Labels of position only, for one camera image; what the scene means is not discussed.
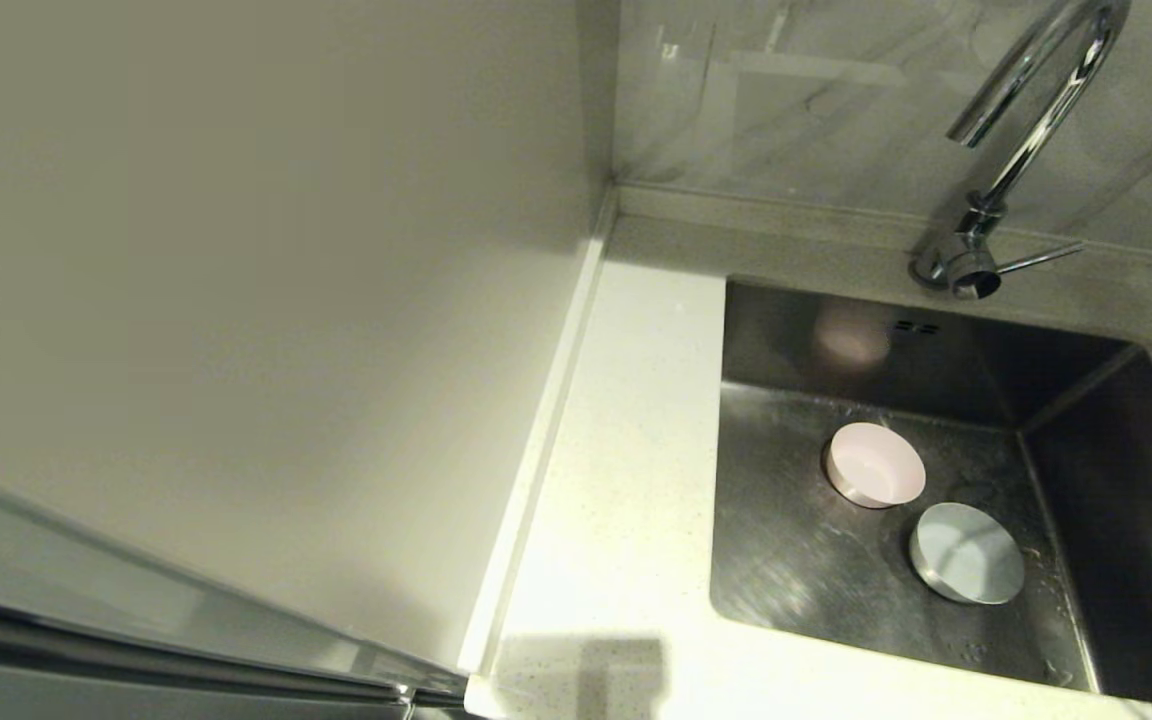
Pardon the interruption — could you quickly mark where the chrome gooseneck faucet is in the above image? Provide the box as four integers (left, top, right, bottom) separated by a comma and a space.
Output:
909, 0, 1132, 303

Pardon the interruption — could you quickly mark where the stainless steel sink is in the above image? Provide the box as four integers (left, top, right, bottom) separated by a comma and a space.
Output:
706, 276, 1152, 713

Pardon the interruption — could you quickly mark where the white cabinet side panel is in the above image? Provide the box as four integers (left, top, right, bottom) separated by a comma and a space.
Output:
0, 0, 619, 671

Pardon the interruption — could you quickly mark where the pink bowl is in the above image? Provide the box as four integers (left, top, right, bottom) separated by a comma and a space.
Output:
823, 421, 927, 510

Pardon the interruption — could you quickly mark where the glossy grey appliance door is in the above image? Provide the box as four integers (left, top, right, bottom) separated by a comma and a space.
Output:
0, 455, 469, 720

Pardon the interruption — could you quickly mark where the white bowl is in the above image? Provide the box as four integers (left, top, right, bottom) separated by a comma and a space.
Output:
909, 502, 1026, 605

